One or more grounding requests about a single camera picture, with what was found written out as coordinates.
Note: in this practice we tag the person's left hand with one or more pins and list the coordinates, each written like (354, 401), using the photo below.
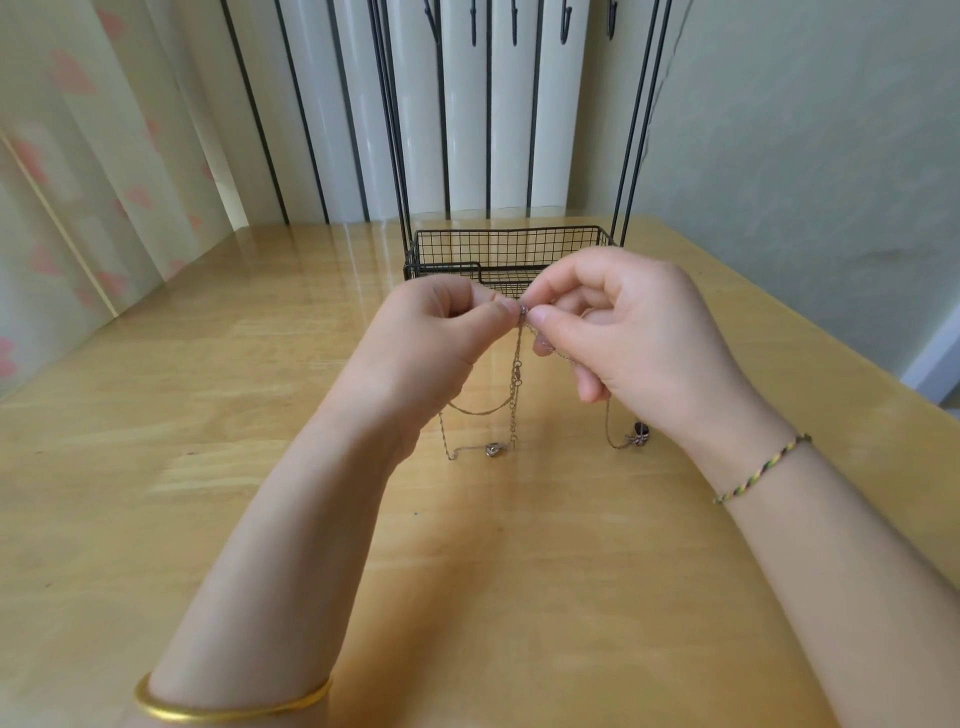
(420, 360)

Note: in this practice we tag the person's right hand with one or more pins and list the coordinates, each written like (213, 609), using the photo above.
(645, 338)

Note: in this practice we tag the person's right forearm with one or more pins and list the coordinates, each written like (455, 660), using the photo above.
(848, 593)

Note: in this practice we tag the person's left forearm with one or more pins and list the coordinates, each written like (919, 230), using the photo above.
(263, 593)

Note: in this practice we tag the white black-striped curtain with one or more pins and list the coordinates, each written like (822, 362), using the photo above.
(353, 113)

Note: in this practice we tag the pink floral curtain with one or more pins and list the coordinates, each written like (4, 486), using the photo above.
(83, 188)

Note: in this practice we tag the gold bangle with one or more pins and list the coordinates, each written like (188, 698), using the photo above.
(225, 705)

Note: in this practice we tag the white door frame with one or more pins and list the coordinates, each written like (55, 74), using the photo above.
(933, 357)

